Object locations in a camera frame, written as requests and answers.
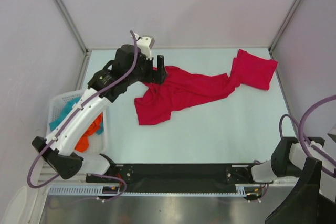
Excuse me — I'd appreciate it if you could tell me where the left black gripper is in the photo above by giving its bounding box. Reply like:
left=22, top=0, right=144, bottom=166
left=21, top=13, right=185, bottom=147
left=125, top=52, right=167, bottom=86

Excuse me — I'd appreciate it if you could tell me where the magenta t shirt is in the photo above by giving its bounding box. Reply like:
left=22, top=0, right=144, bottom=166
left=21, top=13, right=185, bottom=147
left=134, top=66, right=240, bottom=126
left=230, top=49, right=278, bottom=91

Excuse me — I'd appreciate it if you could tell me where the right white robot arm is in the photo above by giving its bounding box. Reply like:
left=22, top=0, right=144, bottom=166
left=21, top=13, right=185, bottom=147
left=242, top=137, right=335, bottom=223

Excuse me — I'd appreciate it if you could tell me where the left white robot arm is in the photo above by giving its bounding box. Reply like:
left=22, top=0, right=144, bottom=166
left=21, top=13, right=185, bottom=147
left=32, top=45, right=167, bottom=182

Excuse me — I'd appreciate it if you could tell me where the folded magenta t shirt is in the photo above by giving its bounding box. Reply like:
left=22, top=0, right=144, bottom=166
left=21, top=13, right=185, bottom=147
left=230, top=49, right=278, bottom=91

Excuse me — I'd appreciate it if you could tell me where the teal t shirt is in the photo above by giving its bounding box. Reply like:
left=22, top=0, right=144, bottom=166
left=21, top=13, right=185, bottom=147
left=48, top=98, right=105, bottom=136

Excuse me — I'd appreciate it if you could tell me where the orange t shirt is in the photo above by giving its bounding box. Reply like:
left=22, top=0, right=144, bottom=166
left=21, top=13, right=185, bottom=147
left=75, top=113, right=104, bottom=153

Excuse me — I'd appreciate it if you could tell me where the white plastic laundry basket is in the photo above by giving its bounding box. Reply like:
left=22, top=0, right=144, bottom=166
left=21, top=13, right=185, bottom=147
left=46, top=89, right=111, bottom=158

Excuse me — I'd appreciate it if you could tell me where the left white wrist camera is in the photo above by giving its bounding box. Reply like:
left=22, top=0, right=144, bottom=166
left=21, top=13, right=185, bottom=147
left=134, top=33, right=155, bottom=60

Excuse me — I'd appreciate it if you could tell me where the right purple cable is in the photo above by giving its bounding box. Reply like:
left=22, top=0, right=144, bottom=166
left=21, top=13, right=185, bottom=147
left=246, top=95, right=336, bottom=202

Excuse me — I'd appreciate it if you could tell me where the purple cable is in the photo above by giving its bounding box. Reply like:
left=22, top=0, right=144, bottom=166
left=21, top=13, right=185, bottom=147
left=27, top=30, right=128, bottom=204
left=246, top=95, right=336, bottom=202

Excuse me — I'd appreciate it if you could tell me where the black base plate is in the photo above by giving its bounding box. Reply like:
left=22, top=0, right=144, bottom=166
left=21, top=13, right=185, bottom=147
left=86, top=163, right=255, bottom=194

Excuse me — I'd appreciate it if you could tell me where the grey slotted cable duct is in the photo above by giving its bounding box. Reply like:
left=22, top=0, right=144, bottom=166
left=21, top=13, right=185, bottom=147
left=48, top=183, right=263, bottom=196

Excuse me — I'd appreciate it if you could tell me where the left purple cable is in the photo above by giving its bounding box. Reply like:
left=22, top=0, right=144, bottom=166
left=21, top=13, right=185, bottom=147
left=27, top=30, right=128, bottom=204

